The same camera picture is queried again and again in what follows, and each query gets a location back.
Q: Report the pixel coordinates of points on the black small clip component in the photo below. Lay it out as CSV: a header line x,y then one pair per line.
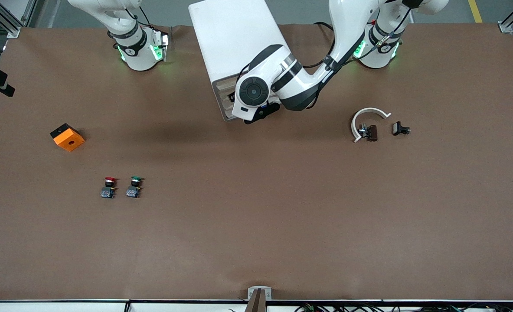
x,y
398,128

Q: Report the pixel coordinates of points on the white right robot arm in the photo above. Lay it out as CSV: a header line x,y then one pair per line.
x,y
137,52

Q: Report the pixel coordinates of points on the dark brown small component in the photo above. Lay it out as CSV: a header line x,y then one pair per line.
x,y
371,133

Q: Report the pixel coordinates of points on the white curved plastic piece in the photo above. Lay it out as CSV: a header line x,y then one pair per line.
x,y
360,115

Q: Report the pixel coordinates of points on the white tray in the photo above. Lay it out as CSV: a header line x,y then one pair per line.
x,y
222,86

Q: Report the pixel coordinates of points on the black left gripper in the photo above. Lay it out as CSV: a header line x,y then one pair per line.
x,y
231,96

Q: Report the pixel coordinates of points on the silver table edge bracket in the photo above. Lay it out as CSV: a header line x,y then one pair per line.
x,y
259,291

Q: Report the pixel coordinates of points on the orange and black button box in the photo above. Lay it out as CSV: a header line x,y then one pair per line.
x,y
69,139

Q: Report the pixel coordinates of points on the silver base connector plate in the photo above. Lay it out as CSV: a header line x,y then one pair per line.
x,y
163,43

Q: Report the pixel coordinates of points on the green push button switch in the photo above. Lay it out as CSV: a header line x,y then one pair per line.
x,y
133,189

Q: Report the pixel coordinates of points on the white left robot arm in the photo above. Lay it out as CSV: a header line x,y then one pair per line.
x,y
299,82

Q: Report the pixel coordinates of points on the brown bar under bracket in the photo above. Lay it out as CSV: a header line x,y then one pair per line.
x,y
256,305

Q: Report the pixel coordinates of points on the red push button switch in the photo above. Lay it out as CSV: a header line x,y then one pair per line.
x,y
108,190

